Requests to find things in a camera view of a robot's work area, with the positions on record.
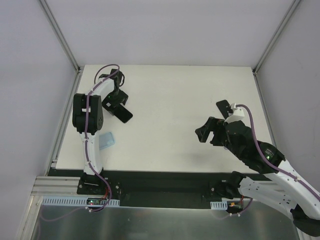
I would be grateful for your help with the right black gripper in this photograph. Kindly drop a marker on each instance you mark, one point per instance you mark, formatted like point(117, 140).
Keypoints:
point(218, 133)

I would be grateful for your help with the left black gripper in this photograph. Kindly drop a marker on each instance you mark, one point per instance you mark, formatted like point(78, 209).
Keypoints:
point(114, 105)

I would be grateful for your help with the black smartphone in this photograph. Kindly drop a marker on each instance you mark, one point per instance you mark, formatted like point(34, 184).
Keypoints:
point(225, 108)
point(122, 114)

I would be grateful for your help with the light blue phone case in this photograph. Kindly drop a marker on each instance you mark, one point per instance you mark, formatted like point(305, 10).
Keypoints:
point(106, 140)

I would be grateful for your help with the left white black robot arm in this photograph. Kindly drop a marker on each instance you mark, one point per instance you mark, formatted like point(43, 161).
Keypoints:
point(88, 119)

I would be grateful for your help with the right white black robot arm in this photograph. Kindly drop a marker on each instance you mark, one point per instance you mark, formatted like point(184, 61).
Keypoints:
point(300, 202)

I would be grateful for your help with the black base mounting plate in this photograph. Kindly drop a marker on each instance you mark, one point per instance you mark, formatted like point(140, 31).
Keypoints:
point(153, 189)

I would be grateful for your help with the right white cable duct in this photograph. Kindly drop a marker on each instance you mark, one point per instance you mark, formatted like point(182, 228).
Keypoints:
point(219, 205)

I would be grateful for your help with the white cable duct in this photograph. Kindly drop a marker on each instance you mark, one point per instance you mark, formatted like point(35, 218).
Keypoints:
point(219, 205)
point(71, 201)

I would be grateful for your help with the left aluminium frame post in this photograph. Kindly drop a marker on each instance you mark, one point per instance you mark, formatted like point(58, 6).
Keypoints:
point(59, 34)

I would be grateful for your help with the aluminium frame post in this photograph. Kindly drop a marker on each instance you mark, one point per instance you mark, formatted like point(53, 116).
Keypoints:
point(59, 34)
point(293, 7)

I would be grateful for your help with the front aluminium rail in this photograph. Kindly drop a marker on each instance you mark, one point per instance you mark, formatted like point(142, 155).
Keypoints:
point(55, 186)

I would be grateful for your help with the left white cable duct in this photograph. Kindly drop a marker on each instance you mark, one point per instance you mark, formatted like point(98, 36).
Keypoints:
point(71, 201)

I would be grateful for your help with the right aluminium frame post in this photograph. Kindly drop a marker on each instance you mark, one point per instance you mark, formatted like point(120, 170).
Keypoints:
point(293, 7)

